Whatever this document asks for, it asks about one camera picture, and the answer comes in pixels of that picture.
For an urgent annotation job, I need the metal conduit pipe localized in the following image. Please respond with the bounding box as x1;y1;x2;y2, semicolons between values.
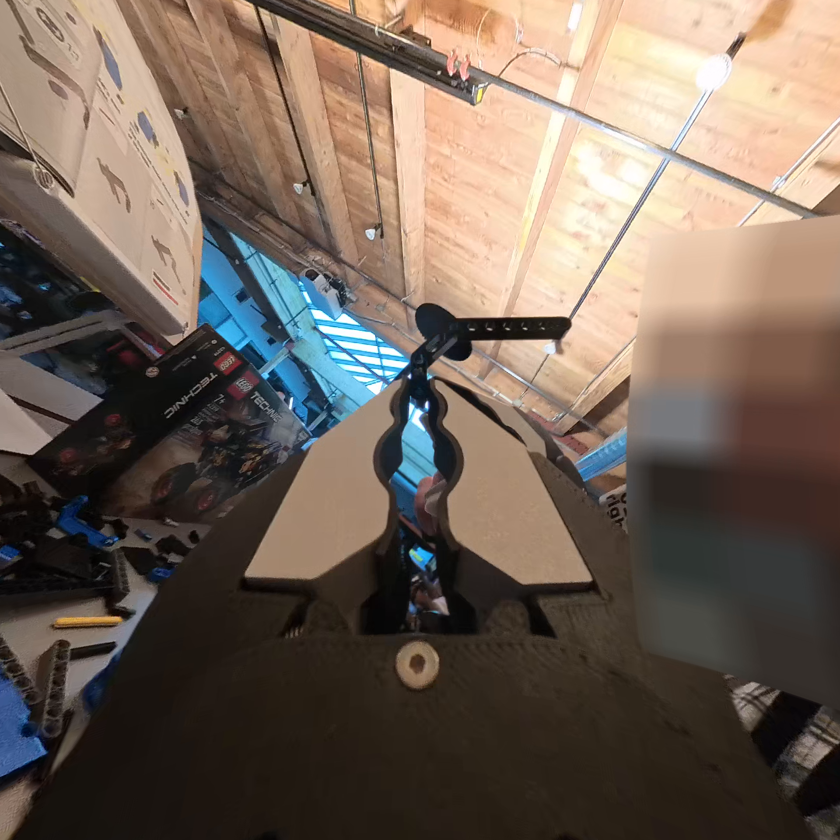
567;33;749;322
486;72;824;219

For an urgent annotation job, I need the blue fender bracket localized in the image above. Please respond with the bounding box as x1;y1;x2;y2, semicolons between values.
56;495;120;550

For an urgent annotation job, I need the skylight window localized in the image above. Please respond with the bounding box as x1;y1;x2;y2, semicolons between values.
197;220;421;421

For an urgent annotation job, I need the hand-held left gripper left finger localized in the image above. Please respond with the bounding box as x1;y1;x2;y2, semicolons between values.
243;378;409;635

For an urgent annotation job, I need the black ceiling rail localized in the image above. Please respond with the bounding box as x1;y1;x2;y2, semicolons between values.
248;0;490;107

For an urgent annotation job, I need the white ceiling device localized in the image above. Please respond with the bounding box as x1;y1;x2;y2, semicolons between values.
301;266;350;320

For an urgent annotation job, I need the black bent long beam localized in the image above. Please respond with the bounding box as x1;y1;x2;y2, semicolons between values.
397;303;573;421

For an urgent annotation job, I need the person's plaid shirt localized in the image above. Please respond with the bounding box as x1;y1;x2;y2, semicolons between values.
725;679;840;818

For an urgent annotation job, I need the black toy set box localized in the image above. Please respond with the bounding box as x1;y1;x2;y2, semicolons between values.
26;323;314;526

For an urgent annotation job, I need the round white ceiling lamp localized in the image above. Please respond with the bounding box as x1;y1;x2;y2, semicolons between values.
694;51;734;93

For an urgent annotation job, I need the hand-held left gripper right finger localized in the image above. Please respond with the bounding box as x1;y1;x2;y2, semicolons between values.
427;378;595;635

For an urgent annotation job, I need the instruction booklet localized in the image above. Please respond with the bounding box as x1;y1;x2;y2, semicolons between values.
0;0;206;322

